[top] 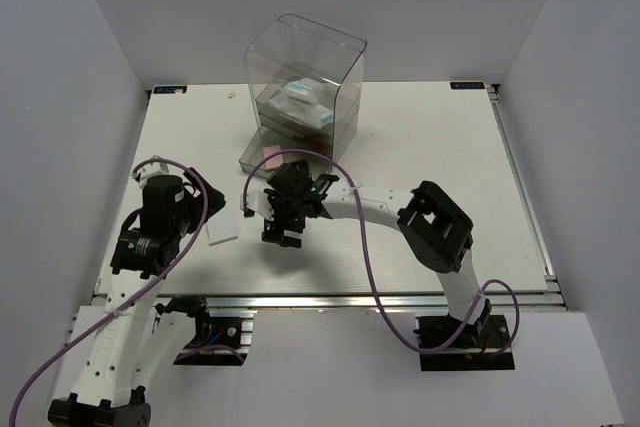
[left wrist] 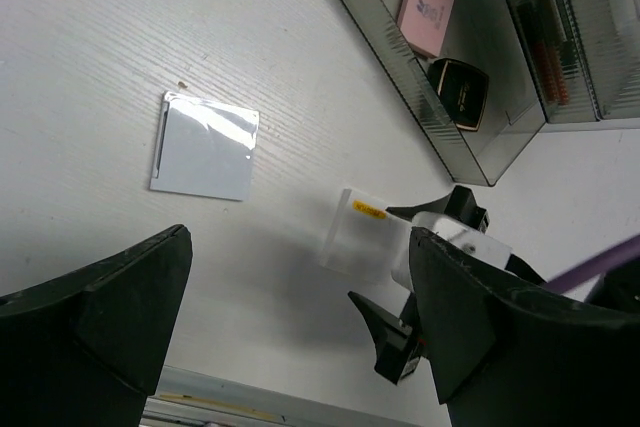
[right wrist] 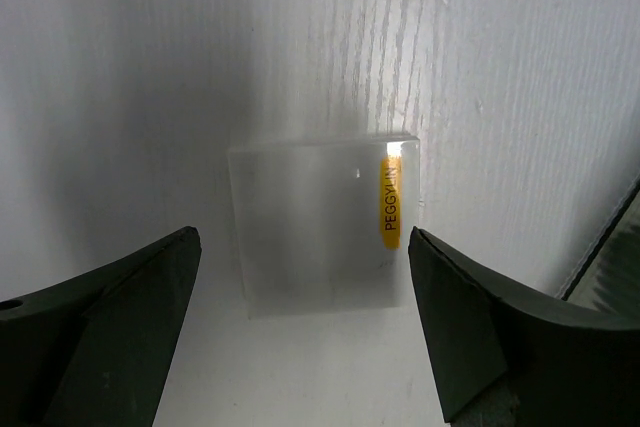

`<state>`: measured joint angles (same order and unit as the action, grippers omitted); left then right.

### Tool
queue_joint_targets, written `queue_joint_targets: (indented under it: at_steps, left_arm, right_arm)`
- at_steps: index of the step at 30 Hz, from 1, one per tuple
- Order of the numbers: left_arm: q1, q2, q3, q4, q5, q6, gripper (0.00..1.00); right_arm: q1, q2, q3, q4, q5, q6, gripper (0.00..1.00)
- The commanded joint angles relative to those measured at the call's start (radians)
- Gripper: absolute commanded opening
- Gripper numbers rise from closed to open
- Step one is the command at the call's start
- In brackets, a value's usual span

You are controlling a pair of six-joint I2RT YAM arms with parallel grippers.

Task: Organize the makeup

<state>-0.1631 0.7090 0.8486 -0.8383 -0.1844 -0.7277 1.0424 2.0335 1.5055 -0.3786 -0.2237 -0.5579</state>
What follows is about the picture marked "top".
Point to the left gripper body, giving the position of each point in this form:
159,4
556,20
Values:
184,218

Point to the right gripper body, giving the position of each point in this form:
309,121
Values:
285,210

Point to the white packet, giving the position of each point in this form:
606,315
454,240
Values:
221,228

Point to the pink makeup card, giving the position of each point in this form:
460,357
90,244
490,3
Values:
273,157

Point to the white cotton pad pack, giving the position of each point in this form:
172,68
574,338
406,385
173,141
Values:
306,90
311,115

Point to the clear acrylic drawer organizer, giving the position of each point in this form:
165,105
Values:
298,46

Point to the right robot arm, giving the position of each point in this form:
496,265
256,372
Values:
435,228

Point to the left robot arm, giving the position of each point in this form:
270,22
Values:
142,336

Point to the blue label left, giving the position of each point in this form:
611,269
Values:
169,90

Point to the blue label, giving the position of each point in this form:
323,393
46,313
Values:
467,85
169,90

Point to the blue label right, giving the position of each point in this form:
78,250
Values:
467,85

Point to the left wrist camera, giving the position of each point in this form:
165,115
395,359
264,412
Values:
152,167

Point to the aluminium front rail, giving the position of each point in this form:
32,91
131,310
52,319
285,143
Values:
536,300

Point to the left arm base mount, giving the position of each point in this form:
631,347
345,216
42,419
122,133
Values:
224,343

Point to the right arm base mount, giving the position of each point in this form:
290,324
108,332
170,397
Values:
467,353

